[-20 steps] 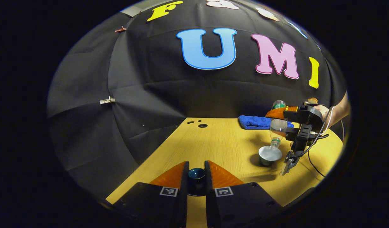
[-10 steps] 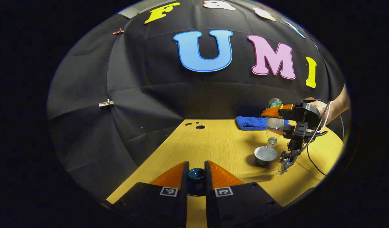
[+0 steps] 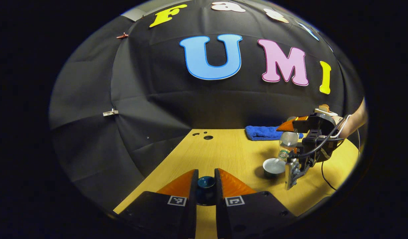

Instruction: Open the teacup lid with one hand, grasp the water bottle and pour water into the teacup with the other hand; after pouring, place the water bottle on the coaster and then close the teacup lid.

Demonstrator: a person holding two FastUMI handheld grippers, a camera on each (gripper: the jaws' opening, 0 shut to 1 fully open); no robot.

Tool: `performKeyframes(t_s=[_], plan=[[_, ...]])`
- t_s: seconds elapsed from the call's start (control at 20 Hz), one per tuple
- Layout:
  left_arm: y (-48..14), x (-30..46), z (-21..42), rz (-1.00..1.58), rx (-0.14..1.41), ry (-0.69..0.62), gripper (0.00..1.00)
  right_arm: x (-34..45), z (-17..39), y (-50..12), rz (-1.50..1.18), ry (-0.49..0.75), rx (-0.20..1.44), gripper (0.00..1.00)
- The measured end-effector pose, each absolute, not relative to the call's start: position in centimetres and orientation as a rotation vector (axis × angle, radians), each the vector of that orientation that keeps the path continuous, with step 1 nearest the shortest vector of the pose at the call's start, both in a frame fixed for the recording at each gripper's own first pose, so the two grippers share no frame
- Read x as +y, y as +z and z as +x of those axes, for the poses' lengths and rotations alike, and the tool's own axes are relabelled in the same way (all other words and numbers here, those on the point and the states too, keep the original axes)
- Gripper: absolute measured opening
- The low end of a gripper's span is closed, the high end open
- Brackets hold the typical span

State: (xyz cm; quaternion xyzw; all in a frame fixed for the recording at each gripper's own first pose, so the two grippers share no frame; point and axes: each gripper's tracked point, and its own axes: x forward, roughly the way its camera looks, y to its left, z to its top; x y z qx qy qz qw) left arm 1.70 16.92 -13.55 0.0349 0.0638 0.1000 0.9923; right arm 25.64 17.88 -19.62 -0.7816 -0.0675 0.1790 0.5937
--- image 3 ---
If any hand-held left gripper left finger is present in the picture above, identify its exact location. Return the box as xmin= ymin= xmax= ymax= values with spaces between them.
xmin=119 ymin=169 xmax=199 ymax=239

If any clear plastic water bottle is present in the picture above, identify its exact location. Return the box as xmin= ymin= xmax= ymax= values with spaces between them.
xmin=278 ymin=131 xmax=300 ymax=162

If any black backdrop cloth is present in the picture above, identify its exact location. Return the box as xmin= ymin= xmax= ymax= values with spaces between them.
xmin=49 ymin=0 xmax=365 ymax=209

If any teal teacup lid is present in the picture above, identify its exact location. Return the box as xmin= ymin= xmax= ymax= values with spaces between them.
xmin=196 ymin=176 xmax=217 ymax=206

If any teal and white teacup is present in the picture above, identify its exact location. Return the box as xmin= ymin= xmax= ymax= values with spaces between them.
xmin=263 ymin=158 xmax=286 ymax=178

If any blue folded towel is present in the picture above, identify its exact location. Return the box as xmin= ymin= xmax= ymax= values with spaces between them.
xmin=245 ymin=125 xmax=304 ymax=141

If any thin black cable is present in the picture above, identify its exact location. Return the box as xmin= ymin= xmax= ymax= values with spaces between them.
xmin=321 ymin=161 xmax=338 ymax=192

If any thick black cable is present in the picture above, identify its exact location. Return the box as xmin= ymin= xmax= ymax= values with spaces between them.
xmin=297 ymin=116 xmax=352 ymax=158

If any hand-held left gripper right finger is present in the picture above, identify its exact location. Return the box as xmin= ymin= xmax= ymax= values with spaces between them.
xmin=214 ymin=168 xmax=296 ymax=239

